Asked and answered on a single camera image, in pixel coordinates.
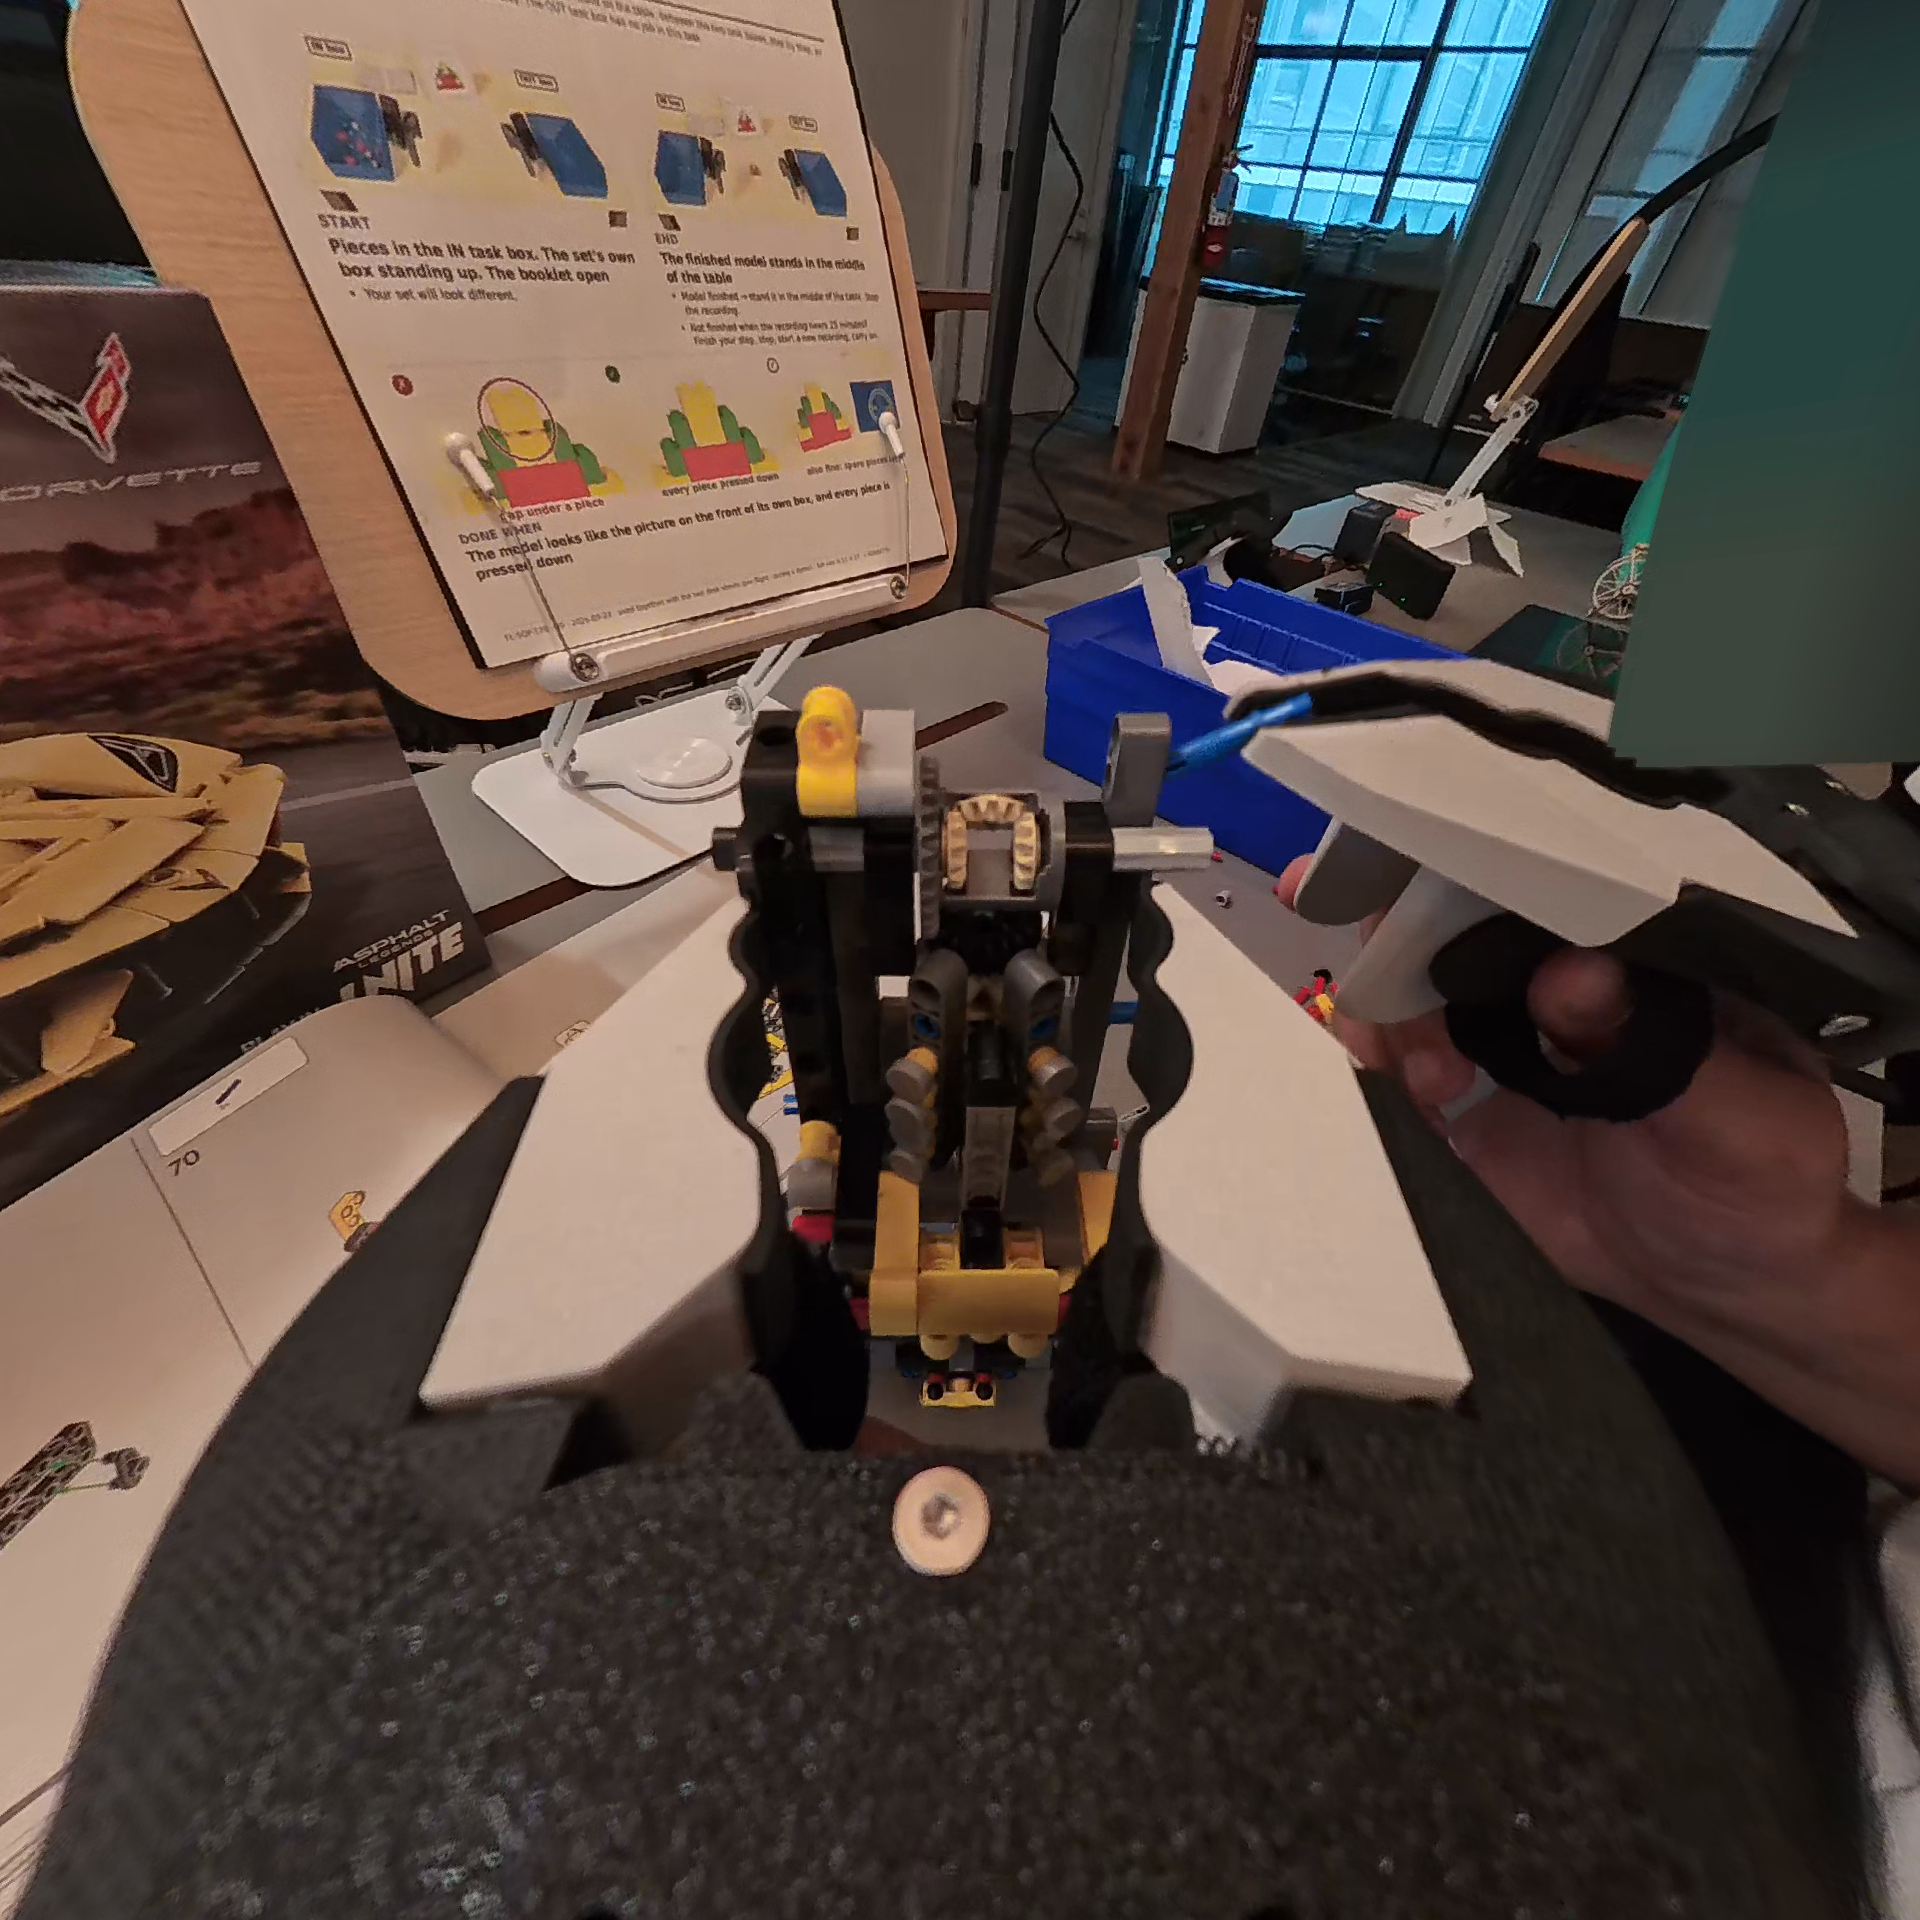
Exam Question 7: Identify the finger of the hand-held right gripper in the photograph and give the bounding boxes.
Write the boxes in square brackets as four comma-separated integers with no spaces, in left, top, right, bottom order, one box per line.
[1221,659,1616,725]
[1242,702,1857,953]

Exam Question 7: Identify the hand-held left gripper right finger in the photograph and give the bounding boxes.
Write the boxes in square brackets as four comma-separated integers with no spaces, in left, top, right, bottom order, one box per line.
[1049,877,1474,1449]

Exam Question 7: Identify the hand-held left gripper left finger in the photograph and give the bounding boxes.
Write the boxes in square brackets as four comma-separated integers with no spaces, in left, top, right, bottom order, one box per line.
[420,882,871,1451]

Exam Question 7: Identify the blue lego pin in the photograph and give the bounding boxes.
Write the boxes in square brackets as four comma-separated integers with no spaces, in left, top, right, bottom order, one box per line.
[1172,693,1322,764]

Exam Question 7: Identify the black yellow lego car chassis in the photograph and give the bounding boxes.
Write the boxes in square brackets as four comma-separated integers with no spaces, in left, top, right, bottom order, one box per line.
[711,682,1217,1411]

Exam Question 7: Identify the scattered loose lego pieces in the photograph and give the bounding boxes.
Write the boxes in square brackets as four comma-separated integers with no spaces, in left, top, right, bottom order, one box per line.
[1206,884,1340,1028]

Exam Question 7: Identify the open lego instruction booklet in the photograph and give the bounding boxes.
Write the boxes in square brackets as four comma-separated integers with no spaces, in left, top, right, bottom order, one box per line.
[0,866,752,1823]

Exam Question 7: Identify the lego set cardboard box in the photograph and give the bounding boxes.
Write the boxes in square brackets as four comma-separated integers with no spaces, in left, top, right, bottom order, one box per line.
[0,262,497,1208]

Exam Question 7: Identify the person's right hand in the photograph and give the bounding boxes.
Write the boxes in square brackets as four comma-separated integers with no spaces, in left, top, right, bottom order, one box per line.
[1349,951,1877,1306]

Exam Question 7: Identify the empty wooden board stand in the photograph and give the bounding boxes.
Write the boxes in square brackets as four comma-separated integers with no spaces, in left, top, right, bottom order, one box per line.
[1356,201,1643,579]

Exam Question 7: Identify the white paper strip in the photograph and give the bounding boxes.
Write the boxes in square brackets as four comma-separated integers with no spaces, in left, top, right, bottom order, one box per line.
[1137,557,1269,684]

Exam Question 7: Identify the blue plastic bin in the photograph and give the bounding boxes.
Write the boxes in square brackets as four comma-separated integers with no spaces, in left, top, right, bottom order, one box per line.
[1040,561,1472,827]

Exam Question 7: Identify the white cabinet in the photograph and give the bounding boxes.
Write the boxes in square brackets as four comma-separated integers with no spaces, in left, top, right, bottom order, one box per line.
[1162,276,1306,454]

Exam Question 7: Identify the wooden pillar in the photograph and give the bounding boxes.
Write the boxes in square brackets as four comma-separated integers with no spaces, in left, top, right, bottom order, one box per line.
[1117,0,1265,481]

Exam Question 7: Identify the black slim pole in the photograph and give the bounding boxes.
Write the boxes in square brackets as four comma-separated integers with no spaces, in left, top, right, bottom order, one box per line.
[971,0,1067,602]

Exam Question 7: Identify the wooden board instruction sheet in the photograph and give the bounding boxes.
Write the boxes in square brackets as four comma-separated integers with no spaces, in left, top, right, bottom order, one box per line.
[67,0,958,725]

